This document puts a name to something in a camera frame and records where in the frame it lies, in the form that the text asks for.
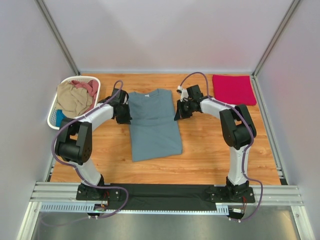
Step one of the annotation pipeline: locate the beige shirt in basket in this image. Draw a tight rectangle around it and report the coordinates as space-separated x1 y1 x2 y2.
56 82 94 119

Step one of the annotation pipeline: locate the aluminium front rail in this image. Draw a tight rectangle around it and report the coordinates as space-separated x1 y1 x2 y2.
30 182 304 206

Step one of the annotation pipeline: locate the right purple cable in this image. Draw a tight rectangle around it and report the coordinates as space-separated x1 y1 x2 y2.
176 71 264 223

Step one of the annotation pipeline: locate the grey-blue t-shirt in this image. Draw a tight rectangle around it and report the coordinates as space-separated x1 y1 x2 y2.
128 88 183 162

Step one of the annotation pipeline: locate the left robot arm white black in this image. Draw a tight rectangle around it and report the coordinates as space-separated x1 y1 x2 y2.
53 93 132 190

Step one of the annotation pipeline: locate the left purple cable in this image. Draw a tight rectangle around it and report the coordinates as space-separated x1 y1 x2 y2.
39 79 130 227

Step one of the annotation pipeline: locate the slotted grey cable duct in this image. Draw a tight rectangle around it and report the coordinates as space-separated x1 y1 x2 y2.
39 202 229 216

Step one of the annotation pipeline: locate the purple cable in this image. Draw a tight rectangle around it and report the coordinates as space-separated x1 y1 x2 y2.
176 71 264 223
39 79 130 227

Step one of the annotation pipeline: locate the left aluminium frame post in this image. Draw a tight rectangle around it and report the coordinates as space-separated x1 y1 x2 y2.
35 0 81 76

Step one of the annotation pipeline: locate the right aluminium frame post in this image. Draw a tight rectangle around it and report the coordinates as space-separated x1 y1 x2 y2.
251 0 302 77

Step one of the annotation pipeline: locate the teal shirt in basket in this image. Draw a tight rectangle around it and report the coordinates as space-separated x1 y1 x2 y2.
55 109 66 127

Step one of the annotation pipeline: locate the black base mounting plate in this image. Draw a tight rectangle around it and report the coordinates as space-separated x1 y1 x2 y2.
76 183 256 210

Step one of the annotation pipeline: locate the pink shirt in basket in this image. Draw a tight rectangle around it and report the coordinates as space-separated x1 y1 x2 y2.
70 79 100 110

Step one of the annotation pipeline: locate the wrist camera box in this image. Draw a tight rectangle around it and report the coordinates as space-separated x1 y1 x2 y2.
186 85 204 100
109 88 129 106

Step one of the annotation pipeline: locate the folded magenta t-shirt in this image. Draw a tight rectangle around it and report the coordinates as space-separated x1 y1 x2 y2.
212 74 257 106

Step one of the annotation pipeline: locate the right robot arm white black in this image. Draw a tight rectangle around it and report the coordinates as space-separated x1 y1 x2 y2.
174 97 257 202

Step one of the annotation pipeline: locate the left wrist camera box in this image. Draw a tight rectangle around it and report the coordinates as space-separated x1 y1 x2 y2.
109 88 129 106

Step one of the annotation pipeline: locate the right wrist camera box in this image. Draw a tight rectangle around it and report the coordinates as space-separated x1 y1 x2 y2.
186 85 204 100

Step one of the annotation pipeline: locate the aluminium frame post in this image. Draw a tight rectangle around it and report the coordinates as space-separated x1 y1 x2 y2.
35 0 81 76
251 0 302 77

